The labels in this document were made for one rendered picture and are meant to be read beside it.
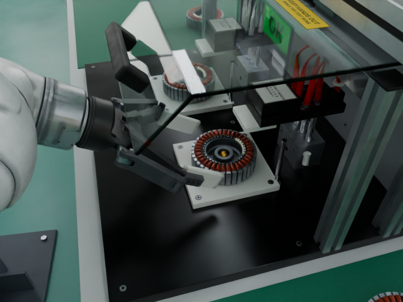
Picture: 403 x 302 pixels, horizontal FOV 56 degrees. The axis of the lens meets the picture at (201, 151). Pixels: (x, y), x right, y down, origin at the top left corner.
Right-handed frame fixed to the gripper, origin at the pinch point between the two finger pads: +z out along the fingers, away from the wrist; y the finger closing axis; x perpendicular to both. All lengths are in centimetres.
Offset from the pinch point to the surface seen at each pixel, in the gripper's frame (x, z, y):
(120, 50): 15.4, -21.5, 8.1
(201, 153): -0.4, 0.1, 0.1
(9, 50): -109, -24, -219
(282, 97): 14.6, 5.7, 2.1
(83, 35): -15, -12, -65
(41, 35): -99, -6, -237
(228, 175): 0.4, 3.1, 5.4
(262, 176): 1.2, 10.3, 4.7
